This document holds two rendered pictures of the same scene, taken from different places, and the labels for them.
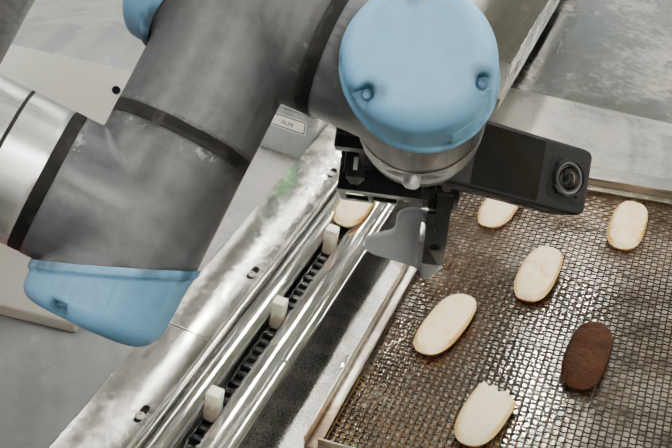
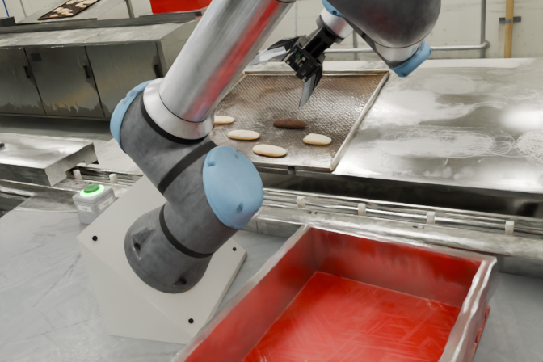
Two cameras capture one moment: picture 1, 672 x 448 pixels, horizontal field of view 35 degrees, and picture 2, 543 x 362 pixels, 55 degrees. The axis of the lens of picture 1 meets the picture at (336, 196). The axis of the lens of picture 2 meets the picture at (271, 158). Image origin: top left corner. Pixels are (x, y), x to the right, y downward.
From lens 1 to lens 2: 1.14 m
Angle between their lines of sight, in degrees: 65
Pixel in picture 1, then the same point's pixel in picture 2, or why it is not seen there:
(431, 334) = (277, 150)
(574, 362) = (296, 124)
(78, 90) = (149, 191)
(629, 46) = not seen: hidden behind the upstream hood
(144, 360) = (281, 216)
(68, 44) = not seen: outside the picture
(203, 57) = not seen: outside the picture
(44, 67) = (132, 196)
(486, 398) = (312, 136)
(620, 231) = (225, 119)
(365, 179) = (319, 61)
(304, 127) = (112, 198)
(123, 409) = (310, 216)
